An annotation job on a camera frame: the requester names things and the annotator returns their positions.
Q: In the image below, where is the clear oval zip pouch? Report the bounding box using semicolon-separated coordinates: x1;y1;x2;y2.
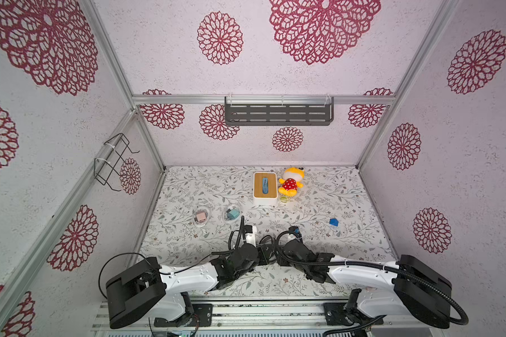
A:
193;206;211;227

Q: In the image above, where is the pink charger cube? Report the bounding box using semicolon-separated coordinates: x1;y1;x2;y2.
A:
195;211;207;223

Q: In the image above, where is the teal charger cube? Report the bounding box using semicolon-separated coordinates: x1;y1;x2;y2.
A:
226;209;240;220

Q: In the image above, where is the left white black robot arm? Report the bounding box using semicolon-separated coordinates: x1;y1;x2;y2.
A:
100;223;274;329

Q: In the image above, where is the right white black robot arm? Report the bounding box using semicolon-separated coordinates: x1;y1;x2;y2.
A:
274;226;469;336

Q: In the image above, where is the white wooden-top tissue box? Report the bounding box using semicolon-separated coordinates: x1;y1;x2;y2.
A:
253;172;279;206

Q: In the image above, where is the yellow plush toy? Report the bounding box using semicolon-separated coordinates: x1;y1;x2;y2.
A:
278;167;305;197

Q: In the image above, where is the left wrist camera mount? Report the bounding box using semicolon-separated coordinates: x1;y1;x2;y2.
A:
243;225;257;247

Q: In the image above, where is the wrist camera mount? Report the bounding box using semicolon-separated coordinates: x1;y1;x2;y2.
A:
288;226;303;242
243;225;257;247

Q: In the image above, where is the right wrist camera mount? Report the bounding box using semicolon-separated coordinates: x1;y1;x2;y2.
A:
288;226;303;242

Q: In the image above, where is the grey wall shelf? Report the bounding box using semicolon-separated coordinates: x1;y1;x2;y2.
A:
223;96;334;126

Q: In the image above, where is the black wire wall rack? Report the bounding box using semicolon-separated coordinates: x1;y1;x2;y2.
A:
92;133;140;192

